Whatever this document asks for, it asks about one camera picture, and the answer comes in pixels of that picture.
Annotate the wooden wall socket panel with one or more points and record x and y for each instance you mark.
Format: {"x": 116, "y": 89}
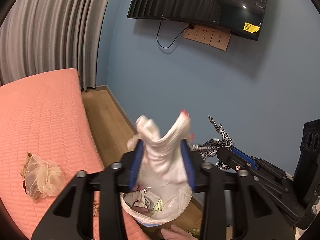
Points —
{"x": 207, "y": 35}

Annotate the yellow green cloth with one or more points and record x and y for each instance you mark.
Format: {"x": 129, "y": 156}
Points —
{"x": 159, "y": 206}

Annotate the beige tulle pearl fabric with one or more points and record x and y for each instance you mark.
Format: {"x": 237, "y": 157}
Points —
{"x": 43, "y": 178}

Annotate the wall mounted television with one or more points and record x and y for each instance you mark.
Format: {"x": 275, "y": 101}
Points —
{"x": 241, "y": 18}

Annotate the tan ribbed sock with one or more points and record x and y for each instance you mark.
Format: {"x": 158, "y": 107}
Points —
{"x": 25, "y": 165}

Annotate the person left hand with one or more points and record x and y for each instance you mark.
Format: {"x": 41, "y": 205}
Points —
{"x": 176, "y": 233}

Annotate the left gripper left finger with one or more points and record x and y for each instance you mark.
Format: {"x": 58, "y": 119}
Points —
{"x": 71, "y": 215}

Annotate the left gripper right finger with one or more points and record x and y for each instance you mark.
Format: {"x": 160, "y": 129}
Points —
{"x": 254, "y": 215}

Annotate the grey curtain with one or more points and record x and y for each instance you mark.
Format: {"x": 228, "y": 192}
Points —
{"x": 39, "y": 36}

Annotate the grey white sock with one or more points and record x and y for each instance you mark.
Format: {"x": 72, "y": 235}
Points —
{"x": 142, "y": 198}

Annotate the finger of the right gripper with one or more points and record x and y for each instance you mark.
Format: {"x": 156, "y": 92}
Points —
{"x": 261, "y": 165}
{"x": 280, "y": 191}

